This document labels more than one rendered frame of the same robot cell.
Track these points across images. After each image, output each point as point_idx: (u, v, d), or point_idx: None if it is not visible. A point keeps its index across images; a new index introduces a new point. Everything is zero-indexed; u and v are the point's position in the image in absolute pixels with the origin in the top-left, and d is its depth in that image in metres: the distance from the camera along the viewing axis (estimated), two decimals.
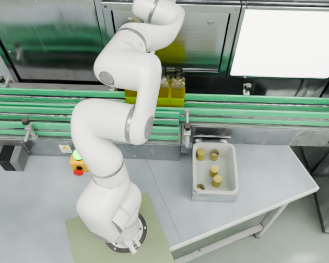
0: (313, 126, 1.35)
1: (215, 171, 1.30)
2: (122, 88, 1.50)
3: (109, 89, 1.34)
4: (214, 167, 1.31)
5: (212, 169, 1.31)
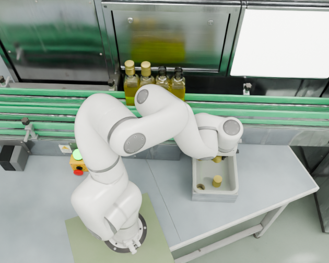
0: (313, 126, 1.35)
1: (220, 156, 1.20)
2: (122, 88, 1.50)
3: (109, 89, 1.34)
4: None
5: None
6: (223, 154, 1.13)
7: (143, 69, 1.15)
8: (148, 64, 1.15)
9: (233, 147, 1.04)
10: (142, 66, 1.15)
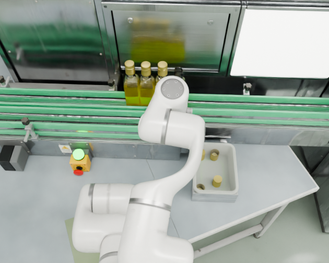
0: (313, 126, 1.35)
1: (166, 63, 1.15)
2: (122, 88, 1.50)
3: (109, 89, 1.34)
4: (160, 63, 1.15)
5: (163, 66, 1.15)
6: None
7: (143, 69, 1.15)
8: (148, 64, 1.15)
9: None
10: (142, 66, 1.15)
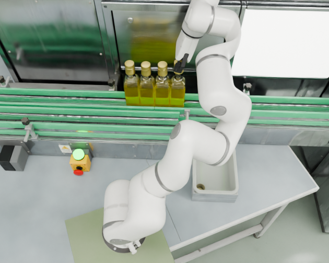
0: (313, 126, 1.35)
1: (166, 63, 1.15)
2: (122, 88, 1.50)
3: (109, 89, 1.34)
4: (160, 63, 1.15)
5: (163, 66, 1.15)
6: None
7: (143, 69, 1.15)
8: (148, 64, 1.15)
9: None
10: (142, 66, 1.15)
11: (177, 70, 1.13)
